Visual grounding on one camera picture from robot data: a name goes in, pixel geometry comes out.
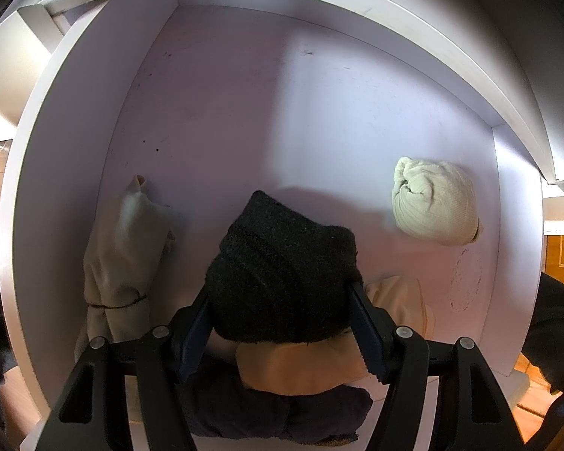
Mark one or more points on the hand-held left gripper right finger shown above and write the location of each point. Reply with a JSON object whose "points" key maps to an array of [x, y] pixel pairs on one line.
{"points": [[364, 333]]}

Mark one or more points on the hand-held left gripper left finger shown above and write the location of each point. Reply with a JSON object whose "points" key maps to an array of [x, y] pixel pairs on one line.
{"points": [[195, 338]]}

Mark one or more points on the navy blue garment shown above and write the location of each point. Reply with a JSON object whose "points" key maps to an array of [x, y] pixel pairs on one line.
{"points": [[263, 413]]}

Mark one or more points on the black knitted hat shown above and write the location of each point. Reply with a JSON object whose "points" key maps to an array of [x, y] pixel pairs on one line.
{"points": [[282, 268]]}

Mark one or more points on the white drawer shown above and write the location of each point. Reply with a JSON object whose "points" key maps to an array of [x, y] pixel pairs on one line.
{"points": [[310, 103]]}

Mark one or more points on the beige yellow garment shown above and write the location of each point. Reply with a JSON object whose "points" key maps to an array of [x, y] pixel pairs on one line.
{"points": [[286, 366]]}

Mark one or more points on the pale beige tied garment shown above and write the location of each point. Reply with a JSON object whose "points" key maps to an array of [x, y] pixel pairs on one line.
{"points": [[117, 253]]}

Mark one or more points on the pale green knitted garment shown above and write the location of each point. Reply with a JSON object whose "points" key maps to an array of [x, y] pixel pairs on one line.
{"points": [[432, 202]]}

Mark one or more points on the person's black trousers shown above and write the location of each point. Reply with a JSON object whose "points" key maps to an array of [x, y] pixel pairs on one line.
{"points": [[554, 338]]}

